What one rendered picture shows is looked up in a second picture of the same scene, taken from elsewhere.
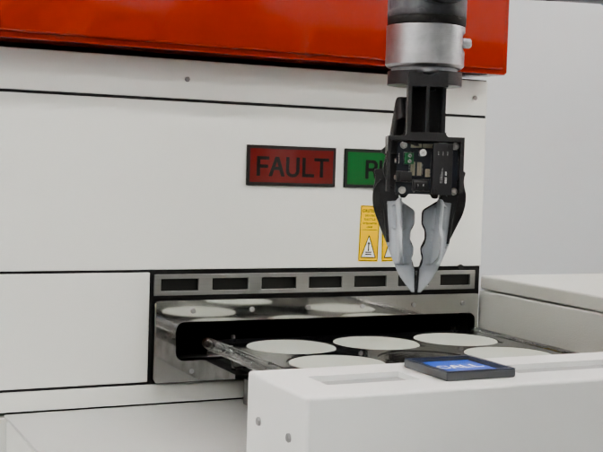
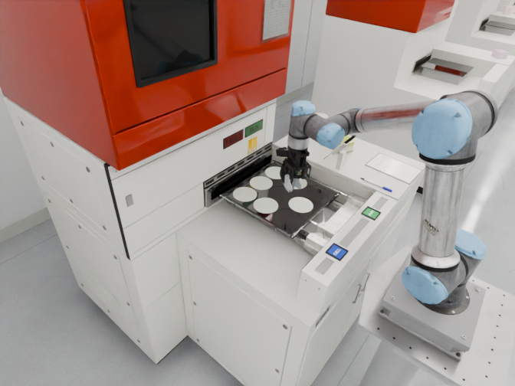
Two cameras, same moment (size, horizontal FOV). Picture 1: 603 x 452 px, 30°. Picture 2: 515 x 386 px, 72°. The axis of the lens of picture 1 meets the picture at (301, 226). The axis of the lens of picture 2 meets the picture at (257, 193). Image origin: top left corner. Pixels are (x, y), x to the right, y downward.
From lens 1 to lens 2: 89 cm
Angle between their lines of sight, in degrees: 43
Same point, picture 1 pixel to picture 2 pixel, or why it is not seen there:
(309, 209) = (237, 147)
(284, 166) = (231, 140)
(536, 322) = not seen: hidden behind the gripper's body
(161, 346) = (208, 199)
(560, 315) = not seen: hidden behind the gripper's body
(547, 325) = not seen: hidden behind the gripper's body
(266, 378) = (309, 275)
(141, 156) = (198, 155)
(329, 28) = (247, 103)
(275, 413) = (313, 282)
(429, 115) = (300, 159)
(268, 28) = (233, 110)
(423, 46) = (303, 145)
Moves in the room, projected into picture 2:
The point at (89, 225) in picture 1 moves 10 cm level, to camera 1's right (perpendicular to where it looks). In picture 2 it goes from (188, 179) to (214, 174)
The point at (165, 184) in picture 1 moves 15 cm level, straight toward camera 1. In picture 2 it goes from (205, 158) to (224, 179)
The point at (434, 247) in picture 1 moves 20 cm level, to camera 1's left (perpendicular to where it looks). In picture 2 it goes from (296, 184) to (247, 196)
